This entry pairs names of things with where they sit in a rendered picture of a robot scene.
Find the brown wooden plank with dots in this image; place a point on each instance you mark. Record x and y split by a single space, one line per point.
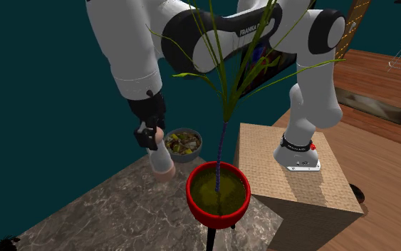
353 24

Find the dark round floor object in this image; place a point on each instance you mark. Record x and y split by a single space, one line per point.
358 194

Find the dark grey floor mat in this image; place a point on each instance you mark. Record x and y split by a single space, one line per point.
370 106

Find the green plant in red pot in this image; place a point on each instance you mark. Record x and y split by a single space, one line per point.
219 201

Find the dark colourful wall picture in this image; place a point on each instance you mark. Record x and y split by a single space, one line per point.
276 66

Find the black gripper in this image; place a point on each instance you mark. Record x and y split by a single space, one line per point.
147 107

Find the pink and white bottle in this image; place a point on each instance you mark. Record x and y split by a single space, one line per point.
162 160

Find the tan woven robot stand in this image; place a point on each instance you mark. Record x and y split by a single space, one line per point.
273 180

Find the grey bowl of food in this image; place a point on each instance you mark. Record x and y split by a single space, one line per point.
183 144

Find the black spiky object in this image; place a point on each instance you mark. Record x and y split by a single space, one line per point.
5 244

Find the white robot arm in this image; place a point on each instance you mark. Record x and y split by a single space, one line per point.
311 100

